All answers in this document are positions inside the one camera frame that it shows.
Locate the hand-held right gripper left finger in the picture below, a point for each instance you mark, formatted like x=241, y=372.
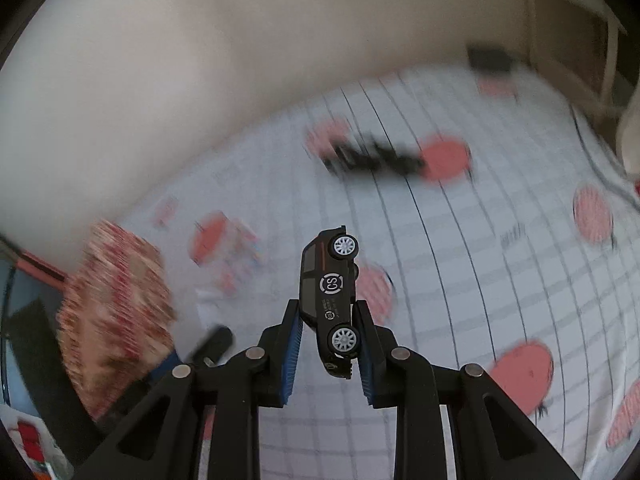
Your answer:
x=291, y=360

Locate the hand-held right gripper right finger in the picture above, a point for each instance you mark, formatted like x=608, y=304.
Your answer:
x=364, y=360

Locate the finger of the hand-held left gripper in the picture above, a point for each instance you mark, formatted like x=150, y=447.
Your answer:
x=162, y=371
x=215, y=345

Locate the pink floral storage box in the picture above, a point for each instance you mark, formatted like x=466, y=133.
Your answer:
x=115, y=310

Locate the black toy car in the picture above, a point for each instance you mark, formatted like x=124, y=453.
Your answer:
x=327, y=285

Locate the dark blue refrigerator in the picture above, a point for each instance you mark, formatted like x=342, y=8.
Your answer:
x=25, y=360

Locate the black hair clip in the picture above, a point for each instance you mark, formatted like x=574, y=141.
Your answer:
x=370, y=160

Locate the black charger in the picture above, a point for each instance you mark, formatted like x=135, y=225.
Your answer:
x=490, y=57

